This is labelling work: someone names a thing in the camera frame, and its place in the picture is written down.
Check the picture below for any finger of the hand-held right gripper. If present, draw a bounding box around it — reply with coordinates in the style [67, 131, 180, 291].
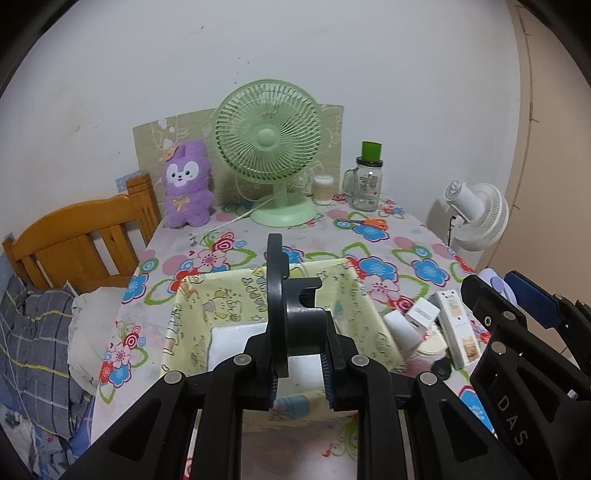
[461, 274, 532, 356]
[504, 271, 591, 356]

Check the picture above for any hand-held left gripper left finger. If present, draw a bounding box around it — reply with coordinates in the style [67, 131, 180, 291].
[60, 333, 280, 480]

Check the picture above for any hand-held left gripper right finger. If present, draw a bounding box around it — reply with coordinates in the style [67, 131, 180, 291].
[322, 323, 532, 480]

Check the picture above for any tall white printed box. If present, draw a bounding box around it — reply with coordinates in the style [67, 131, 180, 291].
[429, 290, 483, 370]

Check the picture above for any black phone stand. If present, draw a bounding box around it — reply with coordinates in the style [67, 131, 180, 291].
[265, 234, 331, 379]

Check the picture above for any small white box grey label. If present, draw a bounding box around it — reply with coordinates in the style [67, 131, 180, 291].
[405, 298, 439, 330]

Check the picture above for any cream round container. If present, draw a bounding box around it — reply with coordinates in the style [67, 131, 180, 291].
[413, 325, 448, 370]

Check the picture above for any white rounded box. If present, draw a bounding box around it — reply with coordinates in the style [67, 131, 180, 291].
[385, 308, 422, 360]

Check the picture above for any yellow printed storage box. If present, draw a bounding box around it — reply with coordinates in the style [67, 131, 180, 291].
[159, 258, 404, 416]

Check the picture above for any white standing fan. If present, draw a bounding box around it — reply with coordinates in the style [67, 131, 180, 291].
[427, 181, 509, 252]

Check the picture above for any floral tablecloth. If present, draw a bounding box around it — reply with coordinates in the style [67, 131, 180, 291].
[90, 196, 499, 480]

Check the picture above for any glass mug with green lid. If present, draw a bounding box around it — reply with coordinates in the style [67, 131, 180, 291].
[342, 141, 385, 212]

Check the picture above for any clear cotton swab jar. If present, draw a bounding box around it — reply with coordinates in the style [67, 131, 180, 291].
[313, 174, 334, 206]

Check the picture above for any purple plush toy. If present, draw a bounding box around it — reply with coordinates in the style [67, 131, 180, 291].
[159, 140, 215, 229]

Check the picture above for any grey plaid blanket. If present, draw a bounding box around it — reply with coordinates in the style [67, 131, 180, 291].
[0, 272, 93, 444]

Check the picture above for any blue floral bedsheet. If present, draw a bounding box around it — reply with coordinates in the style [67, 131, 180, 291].
[0, 401, 93, 472]

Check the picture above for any green desk fan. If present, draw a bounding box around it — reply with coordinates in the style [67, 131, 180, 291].
[210, 79, 322, 227]

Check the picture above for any wooden bed headboard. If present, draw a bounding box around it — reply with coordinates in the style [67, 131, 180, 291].
[2, 174, 162, 292]

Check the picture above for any white fan cable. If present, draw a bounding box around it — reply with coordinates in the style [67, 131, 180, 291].
[189, 175, 259, 245]

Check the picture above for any beige patterned wall mat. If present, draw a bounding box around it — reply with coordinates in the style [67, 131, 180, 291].
[133, 104, 345, 208]

